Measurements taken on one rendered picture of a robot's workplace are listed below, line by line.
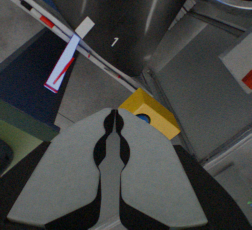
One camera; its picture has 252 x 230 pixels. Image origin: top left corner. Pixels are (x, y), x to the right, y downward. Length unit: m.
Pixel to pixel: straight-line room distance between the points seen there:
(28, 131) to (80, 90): 1.15
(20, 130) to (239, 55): 0.77
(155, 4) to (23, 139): 0.49
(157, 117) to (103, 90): 1.20
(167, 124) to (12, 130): 0.43
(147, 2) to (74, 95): 1.50
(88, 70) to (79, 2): 1.31
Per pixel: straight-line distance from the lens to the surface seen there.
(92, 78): 1.64
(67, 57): 0.46
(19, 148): 0.65
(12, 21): 1.64
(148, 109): 0.50
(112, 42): 0.31
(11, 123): 0.59
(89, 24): 0.31
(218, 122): 0.97
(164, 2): 0.30
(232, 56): 0.80
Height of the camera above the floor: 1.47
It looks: 56 degrees down
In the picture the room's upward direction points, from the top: 170 degrees clockwise
